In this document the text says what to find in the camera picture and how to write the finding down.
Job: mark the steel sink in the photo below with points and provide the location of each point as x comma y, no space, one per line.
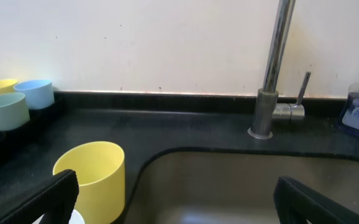
213,186

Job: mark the green cup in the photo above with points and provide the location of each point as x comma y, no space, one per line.
5,115

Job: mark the blue cup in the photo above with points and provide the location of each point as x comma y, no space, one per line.
36,96

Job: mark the white cup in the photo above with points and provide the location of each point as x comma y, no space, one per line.
77,218

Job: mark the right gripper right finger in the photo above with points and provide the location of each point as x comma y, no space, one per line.
300,205

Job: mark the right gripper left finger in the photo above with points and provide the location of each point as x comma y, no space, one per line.
58,193

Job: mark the steel tap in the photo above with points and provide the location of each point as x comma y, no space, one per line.
264,112

